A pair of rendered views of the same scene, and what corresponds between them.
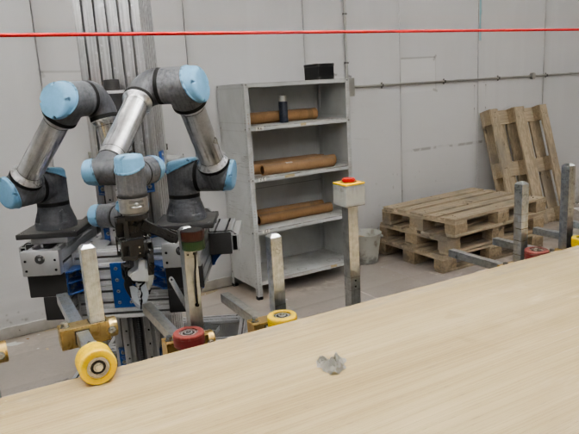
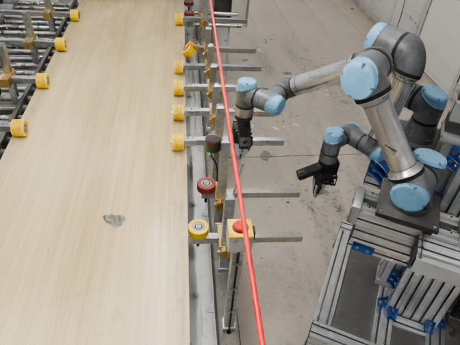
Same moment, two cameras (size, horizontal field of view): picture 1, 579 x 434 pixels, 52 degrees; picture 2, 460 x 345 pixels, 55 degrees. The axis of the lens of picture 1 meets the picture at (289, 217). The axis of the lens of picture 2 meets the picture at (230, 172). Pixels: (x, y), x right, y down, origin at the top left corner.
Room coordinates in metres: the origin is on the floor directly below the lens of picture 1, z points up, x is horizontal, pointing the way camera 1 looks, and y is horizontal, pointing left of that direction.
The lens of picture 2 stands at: (1.99, -1.01, 2.14)
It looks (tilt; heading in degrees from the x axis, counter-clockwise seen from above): 40 degrees down; 110
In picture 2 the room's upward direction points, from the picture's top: 5 degrees clockwise
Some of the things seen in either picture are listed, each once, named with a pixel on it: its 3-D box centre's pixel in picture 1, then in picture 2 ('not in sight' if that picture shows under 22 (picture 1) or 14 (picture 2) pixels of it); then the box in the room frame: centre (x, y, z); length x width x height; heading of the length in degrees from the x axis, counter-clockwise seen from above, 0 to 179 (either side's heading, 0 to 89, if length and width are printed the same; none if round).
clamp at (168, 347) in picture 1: (189, 344); (219, 196); (1.49, 0.29, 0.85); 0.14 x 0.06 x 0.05; 118
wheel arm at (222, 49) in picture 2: not in sight; (227, 49); (1.01, 1.47, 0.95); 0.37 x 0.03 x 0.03; 28
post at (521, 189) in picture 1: (519, 246); not in sight; (2.09, -0.84, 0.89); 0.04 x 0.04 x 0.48; 28
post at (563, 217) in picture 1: (566, 225); not in sight; (2.20, -1.06, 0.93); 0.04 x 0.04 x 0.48; 28
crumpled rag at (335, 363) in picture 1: (331, 360); (113, 217); (1.21, -0.07, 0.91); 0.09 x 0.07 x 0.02; 175
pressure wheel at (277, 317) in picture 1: (283, 332); (198, 235); (1.51, 0.04, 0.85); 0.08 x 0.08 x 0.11
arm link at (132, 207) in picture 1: (133, 205); (243, 110); (1.52, 0.40, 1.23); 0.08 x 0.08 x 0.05
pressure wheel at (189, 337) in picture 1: (189, 350); (206, 192); (1.43, 0.28, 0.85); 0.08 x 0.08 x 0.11
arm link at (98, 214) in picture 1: (108, 214); (350, 135); (1.94, 0.60, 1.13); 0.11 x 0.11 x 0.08; 63
